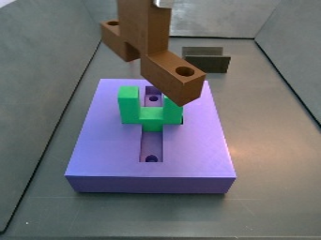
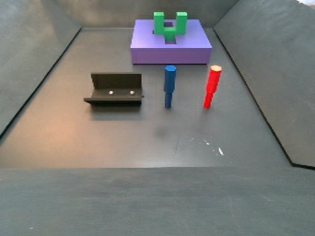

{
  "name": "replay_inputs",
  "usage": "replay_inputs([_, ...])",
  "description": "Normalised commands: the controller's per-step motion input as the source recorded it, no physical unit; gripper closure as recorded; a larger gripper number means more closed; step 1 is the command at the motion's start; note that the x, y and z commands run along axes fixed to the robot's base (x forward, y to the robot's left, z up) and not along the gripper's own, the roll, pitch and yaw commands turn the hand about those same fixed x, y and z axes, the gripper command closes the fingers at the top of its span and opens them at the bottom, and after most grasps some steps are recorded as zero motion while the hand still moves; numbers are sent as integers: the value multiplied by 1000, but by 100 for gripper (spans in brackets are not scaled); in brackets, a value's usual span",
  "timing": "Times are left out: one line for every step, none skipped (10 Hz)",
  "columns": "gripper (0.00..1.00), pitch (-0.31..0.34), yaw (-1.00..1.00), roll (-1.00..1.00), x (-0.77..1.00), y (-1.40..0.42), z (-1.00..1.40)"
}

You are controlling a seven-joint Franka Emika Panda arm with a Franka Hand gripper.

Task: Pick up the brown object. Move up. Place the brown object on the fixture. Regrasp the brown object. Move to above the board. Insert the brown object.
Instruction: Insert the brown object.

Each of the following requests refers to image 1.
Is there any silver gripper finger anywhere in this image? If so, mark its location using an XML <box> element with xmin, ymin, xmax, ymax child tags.
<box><xmin>152</xmin><ymin>0</ymin><xmax>172</xmax><ymax>8</ymax></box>

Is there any brown cross-shaped block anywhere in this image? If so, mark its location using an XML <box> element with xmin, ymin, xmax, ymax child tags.
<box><xmin>100</xmin><ymin>0</ymin><xmax>206</xmax><ymax>106</ymax></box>

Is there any green U-shaped block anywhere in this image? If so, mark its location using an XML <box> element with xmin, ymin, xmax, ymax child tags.
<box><xmin>117</xmin><ymin>86</ymin><xmax>183</xmax><ymax>132</ymax></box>

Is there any purple base block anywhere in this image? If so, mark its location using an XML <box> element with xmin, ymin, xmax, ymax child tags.
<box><xmin>65</xmin><ymin>79</ymin><xmax>235</xmax><ymax>193</ymax></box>

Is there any dark grey fixture bracket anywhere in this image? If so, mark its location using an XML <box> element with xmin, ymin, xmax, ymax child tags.
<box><xmin>182</xmin><ymin>47</ymin><xmax>231</xmax><ymax>73</ymax></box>

